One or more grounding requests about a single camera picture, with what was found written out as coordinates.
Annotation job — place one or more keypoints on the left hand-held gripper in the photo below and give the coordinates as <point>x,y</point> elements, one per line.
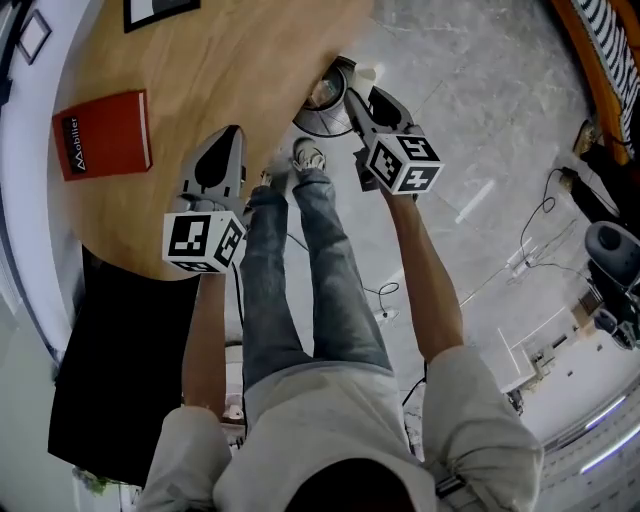
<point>192,240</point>

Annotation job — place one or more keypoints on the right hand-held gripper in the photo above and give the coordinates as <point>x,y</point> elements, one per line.
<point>400,160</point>

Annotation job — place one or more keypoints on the white tissue paper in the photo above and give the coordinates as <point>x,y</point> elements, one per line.
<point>364,76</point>

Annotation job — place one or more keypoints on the black mesh waste bin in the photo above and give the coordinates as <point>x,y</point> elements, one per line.
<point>320,122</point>

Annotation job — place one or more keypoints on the person's right forearm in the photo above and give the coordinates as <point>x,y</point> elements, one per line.
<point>425,280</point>

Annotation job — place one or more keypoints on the person's left forearm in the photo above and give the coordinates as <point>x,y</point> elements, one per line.
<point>205,350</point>

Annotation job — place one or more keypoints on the wooden coffee table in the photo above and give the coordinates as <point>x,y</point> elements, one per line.
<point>225,85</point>

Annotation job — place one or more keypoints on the person's left shoe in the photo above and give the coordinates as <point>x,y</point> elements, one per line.
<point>274,175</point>

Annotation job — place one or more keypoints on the person's shoe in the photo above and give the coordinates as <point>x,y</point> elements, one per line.
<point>309,155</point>
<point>274,175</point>

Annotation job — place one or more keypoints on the person's right shoe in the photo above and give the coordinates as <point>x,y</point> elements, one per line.
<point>309,155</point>

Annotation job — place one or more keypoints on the red hardcover book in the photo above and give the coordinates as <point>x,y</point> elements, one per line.
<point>105,135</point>

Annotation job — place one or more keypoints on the person's blue jeans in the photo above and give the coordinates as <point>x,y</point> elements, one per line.
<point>320,280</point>

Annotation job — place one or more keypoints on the black framed deer picture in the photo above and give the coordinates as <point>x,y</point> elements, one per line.
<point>160,7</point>

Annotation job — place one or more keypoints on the orange sofa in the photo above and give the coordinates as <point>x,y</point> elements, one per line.
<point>585,65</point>

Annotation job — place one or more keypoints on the black white striped blanket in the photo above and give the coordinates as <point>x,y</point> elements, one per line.
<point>620,55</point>

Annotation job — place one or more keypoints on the grey black office chair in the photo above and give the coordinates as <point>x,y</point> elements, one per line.
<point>612,245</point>

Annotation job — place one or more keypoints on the person's light grey shirt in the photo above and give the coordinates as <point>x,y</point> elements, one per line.
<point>330,430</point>

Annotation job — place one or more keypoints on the white artificial flowers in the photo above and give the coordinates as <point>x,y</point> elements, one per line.
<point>95,480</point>

